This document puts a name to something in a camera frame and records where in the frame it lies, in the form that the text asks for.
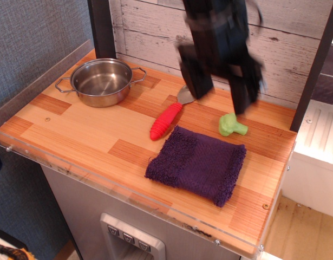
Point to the dark brown left post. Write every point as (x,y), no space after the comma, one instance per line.
(102,28)

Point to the grey toy fridge cabinet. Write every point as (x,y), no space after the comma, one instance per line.
(82,206)

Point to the yellow black object bottom left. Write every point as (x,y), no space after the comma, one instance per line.
(13,253)

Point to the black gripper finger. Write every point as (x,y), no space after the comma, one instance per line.
(246,83)
(198,81)

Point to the green toy broccoli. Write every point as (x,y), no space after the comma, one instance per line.
(228,124)

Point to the purple cloth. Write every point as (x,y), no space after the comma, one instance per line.
(198,163)

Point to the clear acrylic edge guard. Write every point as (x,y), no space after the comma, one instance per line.
(119,170)

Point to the white toy sink unit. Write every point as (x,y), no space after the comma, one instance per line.
(308,178)

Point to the red handled metal spoon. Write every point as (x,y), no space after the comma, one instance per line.
(163,122)

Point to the stainless steel pot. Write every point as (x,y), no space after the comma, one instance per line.
(103,82)

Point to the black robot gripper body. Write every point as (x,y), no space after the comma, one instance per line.
(220,32)

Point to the silver dispenser panel with buttons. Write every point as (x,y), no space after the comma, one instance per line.
(124,241)

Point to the dark brown post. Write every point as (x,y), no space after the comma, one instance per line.
(314,73)
(102,28)

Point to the dark brown right post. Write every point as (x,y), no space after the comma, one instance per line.
(314,73)

